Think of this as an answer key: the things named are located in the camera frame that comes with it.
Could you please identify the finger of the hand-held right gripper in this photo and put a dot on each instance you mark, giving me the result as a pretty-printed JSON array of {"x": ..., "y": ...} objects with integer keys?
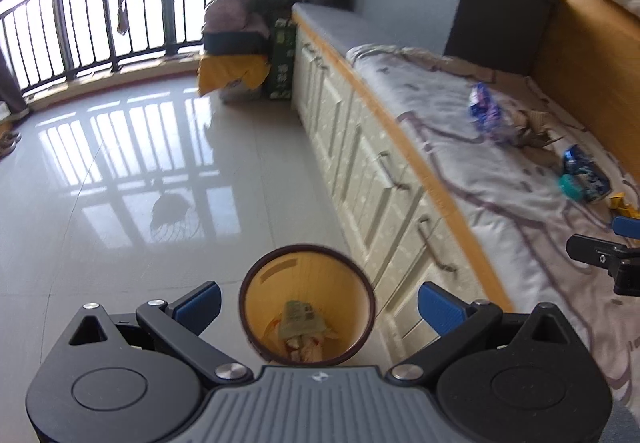
[
  {"x": 627, "y": 226},
  {"x": 590, "y": 250}
]

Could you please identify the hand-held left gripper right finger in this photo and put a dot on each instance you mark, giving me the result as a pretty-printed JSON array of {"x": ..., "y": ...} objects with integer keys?
[{"x": 440, "y": 308}]

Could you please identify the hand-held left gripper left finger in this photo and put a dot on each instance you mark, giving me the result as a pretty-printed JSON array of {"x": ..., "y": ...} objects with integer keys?
[{"x": 200, "y": 305}]

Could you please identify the yellow snack wrapper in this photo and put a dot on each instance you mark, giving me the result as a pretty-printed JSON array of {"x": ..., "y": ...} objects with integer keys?
[{"x": 622, "y": 208}]

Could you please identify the crushed blue can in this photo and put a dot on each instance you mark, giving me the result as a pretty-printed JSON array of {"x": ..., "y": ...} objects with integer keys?
[{"x": 587, "y": 173}]

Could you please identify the yellow plastic waste bin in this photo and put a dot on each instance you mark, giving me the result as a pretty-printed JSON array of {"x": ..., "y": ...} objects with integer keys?
[{"x": 270, "y": 283}]

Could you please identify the teal snack packet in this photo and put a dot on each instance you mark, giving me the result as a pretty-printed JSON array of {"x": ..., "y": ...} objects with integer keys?
[{"x": 300, "y": 318}]

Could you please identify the white plastic bag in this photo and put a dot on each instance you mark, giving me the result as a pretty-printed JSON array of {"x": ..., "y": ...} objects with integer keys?
[{"x": 305, "y": 350}]

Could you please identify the torn brown cardboard piece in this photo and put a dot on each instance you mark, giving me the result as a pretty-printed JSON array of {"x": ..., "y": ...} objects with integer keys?
[{"x": 532, "y": 128}]

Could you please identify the blue and white snack wrapper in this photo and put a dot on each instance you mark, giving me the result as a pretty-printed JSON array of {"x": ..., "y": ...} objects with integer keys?
[{"x": 485, "y": 110}]

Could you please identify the person's leg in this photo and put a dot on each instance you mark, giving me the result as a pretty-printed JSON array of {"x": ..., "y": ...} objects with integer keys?
[{"x": 627, "y": 423}]

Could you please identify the white drawer cabinet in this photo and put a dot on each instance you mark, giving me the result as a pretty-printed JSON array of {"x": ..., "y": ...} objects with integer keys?
[{"x": 350, "y": 133}]

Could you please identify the white printed sack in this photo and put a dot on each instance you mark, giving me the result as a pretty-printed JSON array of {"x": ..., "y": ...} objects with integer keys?
[{"x": 240, "y": 90}]

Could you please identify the yellow cloth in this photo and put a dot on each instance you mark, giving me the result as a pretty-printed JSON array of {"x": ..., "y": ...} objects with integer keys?
[{"x": 230, "y": 70}]

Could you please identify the green carton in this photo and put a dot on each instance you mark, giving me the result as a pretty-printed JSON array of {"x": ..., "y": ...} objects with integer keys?
[{"x": 281, "y": 63}]

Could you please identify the black balcony railing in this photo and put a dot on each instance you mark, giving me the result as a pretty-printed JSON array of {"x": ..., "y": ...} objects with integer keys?
[{"x": 85, "y": 38}]

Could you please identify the dark brown curtain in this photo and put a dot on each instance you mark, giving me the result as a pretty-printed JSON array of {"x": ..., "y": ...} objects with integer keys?
[{"x": 10, "y": 83}]

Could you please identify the pink fabric bag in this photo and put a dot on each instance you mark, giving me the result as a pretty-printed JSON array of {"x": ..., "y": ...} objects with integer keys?
[{"x": 227, "y": 13}]

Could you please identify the grey mattress pad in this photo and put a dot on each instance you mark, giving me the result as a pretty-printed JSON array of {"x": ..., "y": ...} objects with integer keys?
[{"x": 330, "y": 25}]

